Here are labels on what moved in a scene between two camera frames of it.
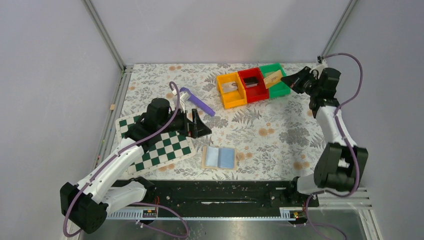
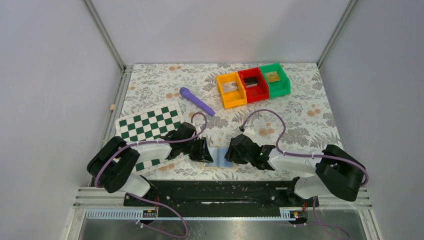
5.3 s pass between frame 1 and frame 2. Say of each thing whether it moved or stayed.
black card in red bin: stayed
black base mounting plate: stayed
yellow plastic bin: stayed
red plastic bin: stayed
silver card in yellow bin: stayed
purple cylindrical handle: stayed
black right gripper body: moved
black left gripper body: moved
